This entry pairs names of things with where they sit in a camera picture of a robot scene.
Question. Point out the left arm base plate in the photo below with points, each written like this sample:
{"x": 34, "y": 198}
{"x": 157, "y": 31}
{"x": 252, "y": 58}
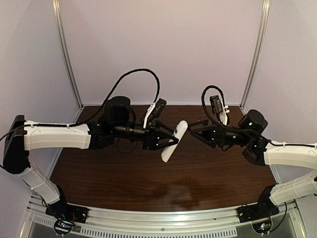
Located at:
{"x": 72, "y": 213}

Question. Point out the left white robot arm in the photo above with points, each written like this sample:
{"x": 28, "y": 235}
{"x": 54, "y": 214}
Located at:
{"x": 117, "y": 121}

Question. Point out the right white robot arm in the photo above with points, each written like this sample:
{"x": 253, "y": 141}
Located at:
{"x": 261, "y": 151}

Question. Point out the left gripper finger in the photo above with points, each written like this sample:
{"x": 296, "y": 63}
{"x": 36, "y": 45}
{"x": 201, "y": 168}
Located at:
{"x": 165, "y": 141}
{"x": 161, "y": 128}

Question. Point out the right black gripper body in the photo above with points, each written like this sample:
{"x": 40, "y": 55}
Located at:
{"x": 217, "y": 136}

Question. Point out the white remote control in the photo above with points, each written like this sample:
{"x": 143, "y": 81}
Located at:
{"x": 178, "y": 133}

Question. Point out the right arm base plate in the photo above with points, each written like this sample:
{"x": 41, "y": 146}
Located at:
{"x": 247, "y": 213}

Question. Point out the aluminium frame post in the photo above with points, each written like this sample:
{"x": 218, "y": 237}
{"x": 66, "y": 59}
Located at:
{"x": 65, "y": 52}
{"x": 264, "y": 18}

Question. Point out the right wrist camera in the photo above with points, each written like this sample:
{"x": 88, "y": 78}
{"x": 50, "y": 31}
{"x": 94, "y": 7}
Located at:
{"x": 219, "y": 110}

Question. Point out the aluminium front rail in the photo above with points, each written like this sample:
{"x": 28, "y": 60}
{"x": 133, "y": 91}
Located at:
{"x": 215, "y": 223}

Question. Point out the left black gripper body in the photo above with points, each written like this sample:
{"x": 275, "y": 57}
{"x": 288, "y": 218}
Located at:
{"x": 150, "y": 135}

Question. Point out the right aluminium frame post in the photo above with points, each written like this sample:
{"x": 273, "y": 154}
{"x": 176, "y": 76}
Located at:
{"x": 264, "y": 18}

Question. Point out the left aluminium frame post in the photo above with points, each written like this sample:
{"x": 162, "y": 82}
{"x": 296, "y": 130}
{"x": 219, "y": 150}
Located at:
{"x": 65, "y": 52}

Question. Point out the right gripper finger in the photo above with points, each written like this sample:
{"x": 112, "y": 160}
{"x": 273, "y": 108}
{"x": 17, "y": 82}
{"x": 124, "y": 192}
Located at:
{"x": 200, "y": 123}
{"x": 203, "y": 136}

